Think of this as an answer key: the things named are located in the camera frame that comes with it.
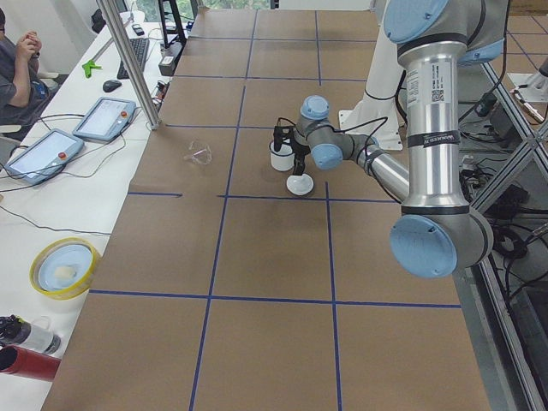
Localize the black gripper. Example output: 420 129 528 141
290 132 311 176

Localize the white ceramic lid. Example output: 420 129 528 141
286 173 314 196

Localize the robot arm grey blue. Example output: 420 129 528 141
293 95 409 202
383 1 509 278

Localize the white enamel mug blue rim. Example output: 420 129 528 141
269 141 295 171

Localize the black keyboard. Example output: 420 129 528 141
116 37 151 80

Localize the far teach pendant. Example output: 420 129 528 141
72 97 136 142

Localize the teach pendant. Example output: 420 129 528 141
72 97 136 142
5 128 84 184

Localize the black computer mouse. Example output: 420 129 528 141
102 80 122 93

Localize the green plastic tool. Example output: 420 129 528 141
82 60 102 78

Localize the yellow round container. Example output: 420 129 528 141
29 237 101 301

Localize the near teach pendant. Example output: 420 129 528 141
5 128 84 184

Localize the seated person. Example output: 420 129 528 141
1 10 52 141

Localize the clear water bottle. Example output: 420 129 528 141
1 314 61 354

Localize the red bottle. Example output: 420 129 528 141
1 345 61 381

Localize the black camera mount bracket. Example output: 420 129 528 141
273 125 295 153

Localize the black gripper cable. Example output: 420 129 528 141
276 116 390 155

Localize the aluminium frame post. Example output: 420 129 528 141
98 0 160 130

